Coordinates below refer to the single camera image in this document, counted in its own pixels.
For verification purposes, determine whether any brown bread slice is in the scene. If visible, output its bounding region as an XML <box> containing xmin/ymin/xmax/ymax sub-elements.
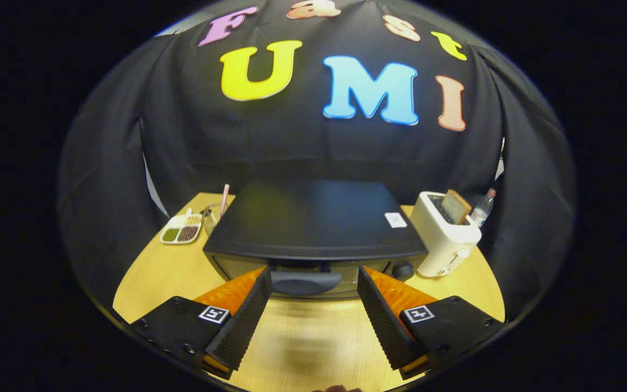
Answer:
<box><xmin>441</xmin><ymin>189</ymin><xmax>472</xmax><ymax>225</ymax></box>

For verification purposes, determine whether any clear water bottle red label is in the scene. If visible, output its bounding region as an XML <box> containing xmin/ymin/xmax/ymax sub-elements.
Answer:
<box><xmin>470</xmin><ymin>188</ymin><xmax>497</xmax><ymax>228</ymax></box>

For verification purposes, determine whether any black toaster oven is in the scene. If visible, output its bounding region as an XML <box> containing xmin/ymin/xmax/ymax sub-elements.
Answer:
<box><xmin>203</xmin><ymin>179</ymin><xmax>428</xmax><ymax>299</ymax></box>

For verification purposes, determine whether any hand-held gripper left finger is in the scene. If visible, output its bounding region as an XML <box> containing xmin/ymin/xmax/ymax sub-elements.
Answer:
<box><xmin>130</xmin><ymin>266</ymin><xmax>272</xmax><ymax>380</ymax></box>

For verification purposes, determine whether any white divided dish of beans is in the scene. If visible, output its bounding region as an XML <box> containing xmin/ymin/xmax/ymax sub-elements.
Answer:
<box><xmin>160</xmin><ymin>209</ymin><xmax>204</xmax><ymax>244</ymax></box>

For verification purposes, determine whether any white pop-up toaster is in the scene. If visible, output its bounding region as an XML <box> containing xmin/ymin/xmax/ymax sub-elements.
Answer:
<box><xmin>409</xmin><ymin>191</ymin><xmax>482</xmax><ymax>278</ymax></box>

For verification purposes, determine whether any black backdrop cloth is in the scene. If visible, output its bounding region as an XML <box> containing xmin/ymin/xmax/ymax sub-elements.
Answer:
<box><xmin>57</xmin><ymin>0</ymin><xmax>575</xmax><ymax>322</ymax></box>

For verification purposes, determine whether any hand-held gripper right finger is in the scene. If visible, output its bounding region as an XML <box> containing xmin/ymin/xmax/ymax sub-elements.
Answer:
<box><xmin>357</xmin><ymin>265</ymin><xmax>505</xmax><ymax>381</ymax></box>

